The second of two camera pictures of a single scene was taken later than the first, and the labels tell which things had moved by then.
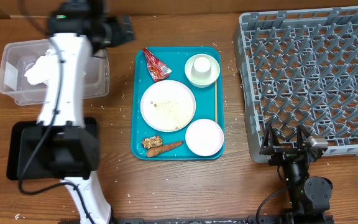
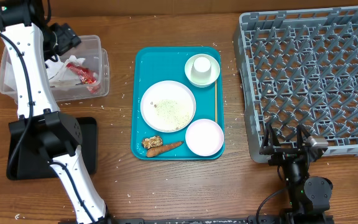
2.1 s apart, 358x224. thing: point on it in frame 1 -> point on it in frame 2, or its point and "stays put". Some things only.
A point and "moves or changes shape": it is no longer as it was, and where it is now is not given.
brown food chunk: [148, 143] stays put
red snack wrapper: [158, 70] moves or changes shape
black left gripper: [119, 37] -> [69, 38]
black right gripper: [282, 154] stays put
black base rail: [252, 219] stays put
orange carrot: [155, 151] stays put
